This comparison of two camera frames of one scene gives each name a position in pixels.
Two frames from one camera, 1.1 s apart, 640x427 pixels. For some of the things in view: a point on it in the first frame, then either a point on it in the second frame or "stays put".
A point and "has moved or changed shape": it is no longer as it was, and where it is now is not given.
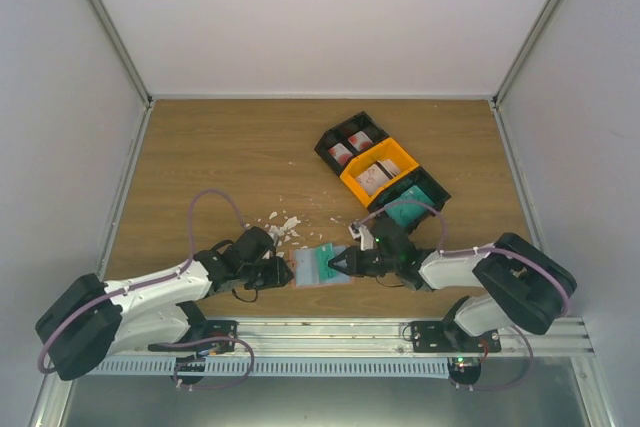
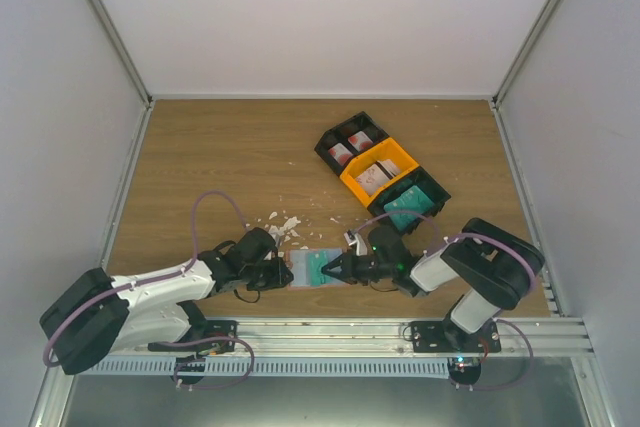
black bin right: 423,181 stays put
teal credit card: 324,253 has moved or changed shape
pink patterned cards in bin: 372,179 stays put
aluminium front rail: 366,336 stays put
